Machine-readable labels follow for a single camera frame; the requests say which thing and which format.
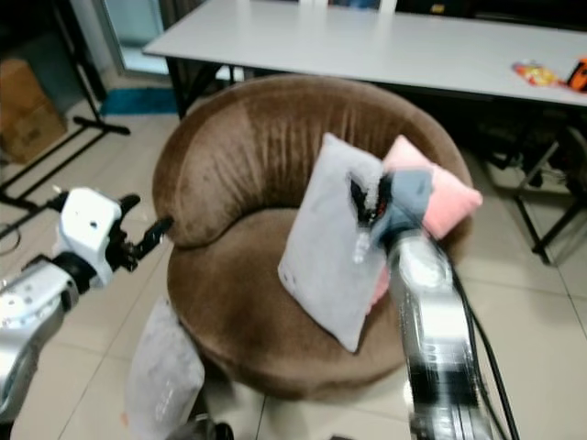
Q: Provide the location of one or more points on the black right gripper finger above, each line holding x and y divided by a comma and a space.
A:
358, 197

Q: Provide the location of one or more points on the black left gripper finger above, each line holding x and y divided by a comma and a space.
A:
154, 236
129, 204

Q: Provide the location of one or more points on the grey square pillow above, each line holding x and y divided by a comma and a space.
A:
326, 247
163, 376

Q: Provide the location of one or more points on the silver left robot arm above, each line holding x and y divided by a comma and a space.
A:
29, 321

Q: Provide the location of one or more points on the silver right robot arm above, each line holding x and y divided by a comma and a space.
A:
436, 321

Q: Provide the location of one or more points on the pink square pillow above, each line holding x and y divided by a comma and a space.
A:
454, 197

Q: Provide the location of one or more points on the brown round velvet sofa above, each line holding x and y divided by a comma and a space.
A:
238, 275

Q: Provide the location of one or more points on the black metal floor stand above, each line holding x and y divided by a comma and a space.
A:
90, 96

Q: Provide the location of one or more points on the blue door mat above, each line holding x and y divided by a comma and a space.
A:
138, 101

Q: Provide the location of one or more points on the brown cardboard box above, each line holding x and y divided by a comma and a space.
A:
29, 115

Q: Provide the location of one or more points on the white folding table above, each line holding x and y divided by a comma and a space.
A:
330, 46

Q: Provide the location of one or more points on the red yellow snack packet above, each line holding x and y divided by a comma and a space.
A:
537, 73

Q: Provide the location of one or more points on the orange black object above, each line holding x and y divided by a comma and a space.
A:
579, 75

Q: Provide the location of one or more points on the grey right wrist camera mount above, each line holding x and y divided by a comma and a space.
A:
408, 203

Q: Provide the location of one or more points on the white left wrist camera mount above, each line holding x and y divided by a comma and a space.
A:
87, 229

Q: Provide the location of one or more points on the black metal rack frame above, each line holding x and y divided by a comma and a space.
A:
546, 211

